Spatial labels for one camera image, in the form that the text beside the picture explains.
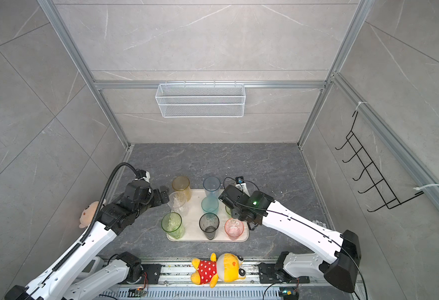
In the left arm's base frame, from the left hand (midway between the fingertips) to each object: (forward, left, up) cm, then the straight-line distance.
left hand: (161, 189), depth 77 cm
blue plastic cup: (+7, -21, -10) cm, 24 cm away
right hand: (-7, -34, -3) cm, 35 cm away
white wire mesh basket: (+49, -16, +11) cm, 53 cm away
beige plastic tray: (-12, -12, -20) cm, 26 cm away
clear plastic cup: (0, -4, -12) cm, 12 cm away
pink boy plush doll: (-5, +36, -12) cm, 38 cm away
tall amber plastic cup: (+6, -7, -6) cm, 11 cm away
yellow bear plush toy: (-28, -27, -12) cm, 40 cm away
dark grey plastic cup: (-14, -20, -2) cm, 25 cm away
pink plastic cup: (-11, -31, -19) cm, 38 cm away
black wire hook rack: (-9, -82, +11) cm, 83 cm away
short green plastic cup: (-12, -28, +3) cm, 30 cm away
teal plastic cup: (0, -20, -16) cm, 26 cm away
